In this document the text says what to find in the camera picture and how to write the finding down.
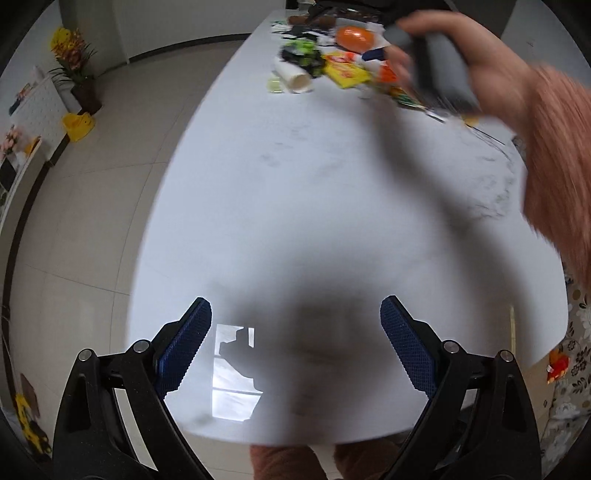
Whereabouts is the pink sleeve forearm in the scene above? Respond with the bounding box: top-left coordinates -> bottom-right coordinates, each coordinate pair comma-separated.
523,67 -> 590,288

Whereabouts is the green toy truck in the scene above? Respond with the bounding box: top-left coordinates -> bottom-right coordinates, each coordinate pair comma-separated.
280,38 -> 325,78

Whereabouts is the floral sofa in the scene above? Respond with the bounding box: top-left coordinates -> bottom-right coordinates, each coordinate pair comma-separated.
541,273 -> 590,477

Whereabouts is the orange ball in bag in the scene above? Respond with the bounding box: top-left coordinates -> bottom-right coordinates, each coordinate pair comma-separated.
335,25 -> 375,54

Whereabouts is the white paper tube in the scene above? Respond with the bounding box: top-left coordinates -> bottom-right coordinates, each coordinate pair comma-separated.
273,57 -> 312,94

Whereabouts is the yellow potty chair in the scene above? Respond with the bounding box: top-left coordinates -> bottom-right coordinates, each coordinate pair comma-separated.
61,112 -> 95,142

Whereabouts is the brown sweet potato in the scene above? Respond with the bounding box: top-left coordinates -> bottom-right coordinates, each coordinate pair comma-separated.
287,15 -> 337,29

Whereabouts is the person's right hand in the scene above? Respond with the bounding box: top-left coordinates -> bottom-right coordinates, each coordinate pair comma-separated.
397,10 -> 536,138

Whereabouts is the pink flower bouquet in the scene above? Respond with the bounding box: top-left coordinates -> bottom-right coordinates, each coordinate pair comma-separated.
1,125 -> 27,157

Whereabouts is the yellow snack packet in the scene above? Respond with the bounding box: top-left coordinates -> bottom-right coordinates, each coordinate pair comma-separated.
322,51 -> 372,89

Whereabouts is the yellow flower plant pot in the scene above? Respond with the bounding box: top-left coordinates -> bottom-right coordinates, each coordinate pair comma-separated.
49,26 -> 102,115

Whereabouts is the white radiator cover cabinet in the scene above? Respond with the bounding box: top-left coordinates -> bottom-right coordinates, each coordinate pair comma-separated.
10,77 -> 68,160

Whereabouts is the red plush toy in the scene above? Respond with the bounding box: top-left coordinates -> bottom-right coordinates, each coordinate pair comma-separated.
546,347 -> 570,384

